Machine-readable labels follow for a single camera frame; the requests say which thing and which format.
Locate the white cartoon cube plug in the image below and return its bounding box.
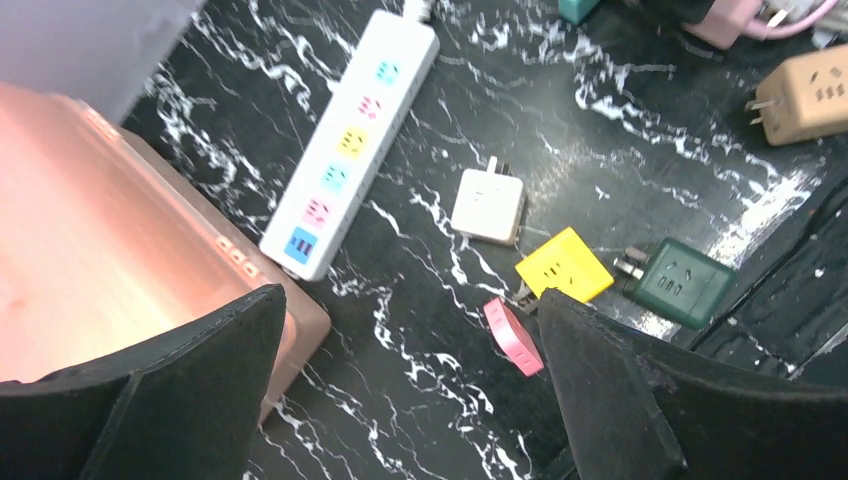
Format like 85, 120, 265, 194
450, 156, 525, 245

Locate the yellow cube plug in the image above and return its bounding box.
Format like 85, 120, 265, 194
512, 227, 614, 313

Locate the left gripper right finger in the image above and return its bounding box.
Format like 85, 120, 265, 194
538, 289, 847, 479

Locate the teal cube plug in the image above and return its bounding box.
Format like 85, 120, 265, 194
557, 0, 600, 25

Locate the pink coiled cable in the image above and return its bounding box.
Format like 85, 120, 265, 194
745, 0, 848, 42

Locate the pink cube plug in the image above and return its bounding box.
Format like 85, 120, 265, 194
483, 298, 544, 377

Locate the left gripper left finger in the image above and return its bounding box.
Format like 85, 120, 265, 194
1, 284, 286, 479

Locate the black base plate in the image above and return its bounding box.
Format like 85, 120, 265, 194
688, 179, 847, 381

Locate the white power strip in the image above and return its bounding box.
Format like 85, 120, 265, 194
259, 1, 440, 281

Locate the pink power strip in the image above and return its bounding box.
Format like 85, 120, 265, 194
683, 0, 763, 50

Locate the green cube plug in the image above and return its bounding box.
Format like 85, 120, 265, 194
613, 238, 736, 330

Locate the beige cube plug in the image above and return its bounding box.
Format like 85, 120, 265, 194
745, 44, 847, 146

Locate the pink plastic storage box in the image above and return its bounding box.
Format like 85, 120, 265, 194
1, 84, 331, 414

